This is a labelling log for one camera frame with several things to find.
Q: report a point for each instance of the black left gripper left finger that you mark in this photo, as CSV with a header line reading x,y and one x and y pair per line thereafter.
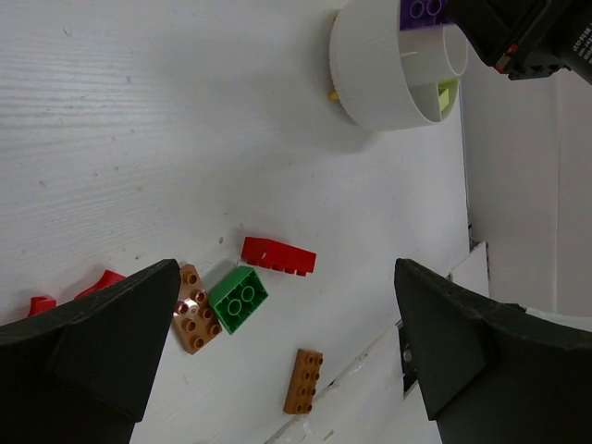
x,y
83,372

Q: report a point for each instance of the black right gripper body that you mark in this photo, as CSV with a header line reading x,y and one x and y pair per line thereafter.
x,y
527,40

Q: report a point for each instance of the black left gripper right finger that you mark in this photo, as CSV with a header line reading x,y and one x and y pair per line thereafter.
x,y
489,372

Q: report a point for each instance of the pale yellow-green lego brick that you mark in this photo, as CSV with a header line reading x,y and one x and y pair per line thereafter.
x,y
447,94

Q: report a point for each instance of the purple curved decorated lego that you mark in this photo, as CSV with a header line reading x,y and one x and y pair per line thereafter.
x,y
418,14

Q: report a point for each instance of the red curved lego piece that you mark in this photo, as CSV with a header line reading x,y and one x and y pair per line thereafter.
x,y
107,279
41,304

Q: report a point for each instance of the orange-brown long lego plate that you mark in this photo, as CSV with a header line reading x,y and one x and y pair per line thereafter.
x,y
194,321

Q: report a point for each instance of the white round divided container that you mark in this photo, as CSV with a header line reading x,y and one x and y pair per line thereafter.
x,y
385,78

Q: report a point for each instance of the green 2x2 lego brick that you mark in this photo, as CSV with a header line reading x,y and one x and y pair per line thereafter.
x,y
236,297

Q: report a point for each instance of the red long lego brick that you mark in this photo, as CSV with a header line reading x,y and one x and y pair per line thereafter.
x,y
277,256

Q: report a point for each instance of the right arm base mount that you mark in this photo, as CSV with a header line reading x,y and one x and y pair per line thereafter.
x,y
409,374

